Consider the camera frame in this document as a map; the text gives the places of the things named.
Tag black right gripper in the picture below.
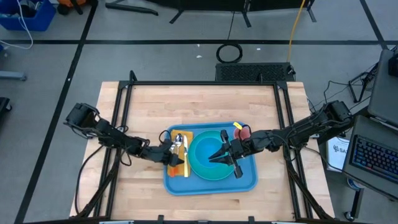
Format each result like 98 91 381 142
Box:
207 129 253 179

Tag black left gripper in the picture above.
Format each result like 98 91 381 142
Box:
143 139 185 167

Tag yellow handled knife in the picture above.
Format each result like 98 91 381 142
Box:
182 134 191 179

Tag silver metal spoon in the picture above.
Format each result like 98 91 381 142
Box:
173 133 184 157

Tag yellow cloth napkin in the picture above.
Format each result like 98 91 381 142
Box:
167 129 195 179

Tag teal round plate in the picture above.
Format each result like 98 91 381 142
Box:
187 129 238 182

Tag pink plastic cup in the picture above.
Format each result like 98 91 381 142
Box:
233 125 252 142

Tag blue plastic tray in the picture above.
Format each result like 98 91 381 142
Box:
162 121 259 197

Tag black perforated case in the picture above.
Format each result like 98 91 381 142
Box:
215 62 297 83

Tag white printed paper sheet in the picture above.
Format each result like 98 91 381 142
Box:
325 136 351 173

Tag black caster leg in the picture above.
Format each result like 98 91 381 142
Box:
344 179 365 222

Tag black tripod stand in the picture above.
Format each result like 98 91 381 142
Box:
348 62 379 104

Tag grey laptop lit keyboard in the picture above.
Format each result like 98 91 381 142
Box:
341 114 398 200

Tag black folding partition screen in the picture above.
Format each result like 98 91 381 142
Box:
146 0 317 28

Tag black flat bar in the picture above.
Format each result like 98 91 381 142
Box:
104 2 159 17

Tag grey laptop lid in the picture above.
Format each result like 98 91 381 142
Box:
367 49 398 128

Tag black caster wheel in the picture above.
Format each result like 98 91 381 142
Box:
0 96 13 114

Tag grey metal foot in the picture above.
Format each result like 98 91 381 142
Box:
0 70 27 82

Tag orange black tool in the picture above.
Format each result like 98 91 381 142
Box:
57 0 99 16

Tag blue storage bin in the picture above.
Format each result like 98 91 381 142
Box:
0 0 57 32

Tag black coiled cable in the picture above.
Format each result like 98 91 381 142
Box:
215 11 244 64

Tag yellow cable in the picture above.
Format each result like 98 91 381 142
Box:
286 0 307 63

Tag white cable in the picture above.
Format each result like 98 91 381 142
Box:
0 0 34 50

